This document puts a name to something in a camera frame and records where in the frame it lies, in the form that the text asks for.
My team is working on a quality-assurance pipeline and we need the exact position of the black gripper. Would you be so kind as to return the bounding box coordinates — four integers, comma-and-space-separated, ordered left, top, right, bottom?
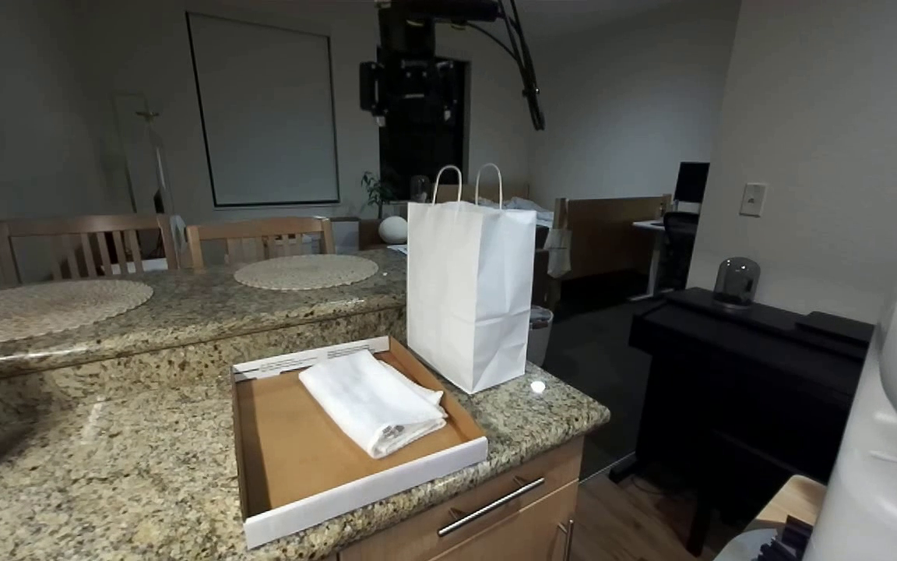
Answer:
357, 6, 472, 124

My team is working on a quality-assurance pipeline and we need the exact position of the white paper bag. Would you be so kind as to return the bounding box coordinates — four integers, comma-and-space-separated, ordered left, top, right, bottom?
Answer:
401, 161, 539, 399

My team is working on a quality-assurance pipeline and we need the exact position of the round white plant pot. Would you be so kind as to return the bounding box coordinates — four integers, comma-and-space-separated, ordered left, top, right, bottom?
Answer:
376, 212, 412, 246

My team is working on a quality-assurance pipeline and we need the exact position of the wooden dining chair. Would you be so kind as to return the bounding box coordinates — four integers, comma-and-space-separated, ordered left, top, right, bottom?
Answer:
0, 212, 178, 287
184, 215, 336, 275

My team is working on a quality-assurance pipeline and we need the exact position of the round woven placemat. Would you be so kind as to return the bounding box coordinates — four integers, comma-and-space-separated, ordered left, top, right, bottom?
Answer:
230, 253, 384, 292
0, 275, 155, 351

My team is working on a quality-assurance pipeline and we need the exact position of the wooden desk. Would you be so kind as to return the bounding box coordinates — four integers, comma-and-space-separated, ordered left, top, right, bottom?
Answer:
555, 193, 674, 307

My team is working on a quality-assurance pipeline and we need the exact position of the white coat stand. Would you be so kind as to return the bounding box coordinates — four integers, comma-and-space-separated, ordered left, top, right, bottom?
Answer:
115, 91, 178, 215

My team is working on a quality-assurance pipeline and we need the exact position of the dark desk monitor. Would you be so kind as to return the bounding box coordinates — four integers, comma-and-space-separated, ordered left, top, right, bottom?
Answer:
674, 159, 714, 206

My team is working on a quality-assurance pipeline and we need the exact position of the folded white cloth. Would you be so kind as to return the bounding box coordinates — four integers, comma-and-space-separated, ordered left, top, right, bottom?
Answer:
296, 346, 452, 460

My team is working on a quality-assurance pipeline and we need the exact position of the black office chair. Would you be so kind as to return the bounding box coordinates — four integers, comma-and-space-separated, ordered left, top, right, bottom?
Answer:
661, 209, 705, 295

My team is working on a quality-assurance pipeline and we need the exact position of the grey device on piano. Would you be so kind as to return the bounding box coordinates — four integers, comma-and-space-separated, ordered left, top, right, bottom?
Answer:
714, 256, 767, 304

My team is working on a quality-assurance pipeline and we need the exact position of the wooden base cabinet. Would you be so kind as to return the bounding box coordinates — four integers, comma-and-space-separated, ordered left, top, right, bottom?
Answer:
336, 434, 584, 561

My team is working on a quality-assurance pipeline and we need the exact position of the black piano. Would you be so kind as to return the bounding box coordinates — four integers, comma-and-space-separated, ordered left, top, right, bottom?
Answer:
628, 287, 878, 556

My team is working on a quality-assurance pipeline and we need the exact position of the light wooden table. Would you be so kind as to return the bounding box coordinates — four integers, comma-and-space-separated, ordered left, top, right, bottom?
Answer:
711, 469, 832, 561

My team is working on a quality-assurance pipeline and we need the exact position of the white wall board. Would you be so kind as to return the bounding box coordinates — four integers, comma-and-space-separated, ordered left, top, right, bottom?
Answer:
184, 8, 344, 209

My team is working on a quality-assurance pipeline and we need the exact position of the white wall switch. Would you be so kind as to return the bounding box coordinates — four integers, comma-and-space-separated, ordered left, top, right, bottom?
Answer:
737, 181, 770, 220

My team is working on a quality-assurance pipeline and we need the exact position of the metal drawer handle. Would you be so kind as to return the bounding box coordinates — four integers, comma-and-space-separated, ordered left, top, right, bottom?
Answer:
435, 473, 552, 539

